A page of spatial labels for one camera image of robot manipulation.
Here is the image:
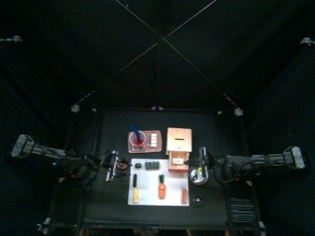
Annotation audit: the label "blue toy utensil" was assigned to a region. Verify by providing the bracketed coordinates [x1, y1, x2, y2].
[129, 124, 142, 144]

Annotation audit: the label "dark green segmented block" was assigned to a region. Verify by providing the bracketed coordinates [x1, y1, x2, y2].
[142, 160, 162, 171]

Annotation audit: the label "small black round object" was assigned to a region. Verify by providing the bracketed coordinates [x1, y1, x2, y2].
[192, 195, 205, 207]

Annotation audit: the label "white segmented block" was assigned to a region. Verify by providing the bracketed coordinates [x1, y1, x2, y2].
[149, 132, 160, 148]

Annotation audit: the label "orange toy carrot green leaves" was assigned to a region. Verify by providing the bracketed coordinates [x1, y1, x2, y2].
[156, 173, 166, 200]

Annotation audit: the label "thin diagonal brace cable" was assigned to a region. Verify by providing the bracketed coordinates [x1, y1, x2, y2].
[72, 0, 217, 109]
[113, 0, 241, 113]

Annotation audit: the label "white cutting board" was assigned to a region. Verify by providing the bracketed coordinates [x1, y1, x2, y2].
[126, 158, 192, 207]

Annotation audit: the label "steel bowl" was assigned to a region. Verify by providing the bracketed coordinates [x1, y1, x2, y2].
[188, 167, 210, 186]

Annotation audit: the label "pink flat tray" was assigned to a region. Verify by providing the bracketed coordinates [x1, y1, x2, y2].
[125, 129, 165, 154]

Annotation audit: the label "red-fronted wooden drawer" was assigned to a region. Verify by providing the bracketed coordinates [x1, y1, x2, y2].
[166, 149, 190, 172]

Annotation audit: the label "natural wooden box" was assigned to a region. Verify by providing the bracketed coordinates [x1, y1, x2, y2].
[165, 126, 193, 153]

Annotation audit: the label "white text label sticker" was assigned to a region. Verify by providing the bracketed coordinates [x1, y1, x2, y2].
[228, 197, 257, 224]

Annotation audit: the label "yellow toy block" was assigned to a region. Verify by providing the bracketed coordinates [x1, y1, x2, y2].
[132, 188, 141, 205]

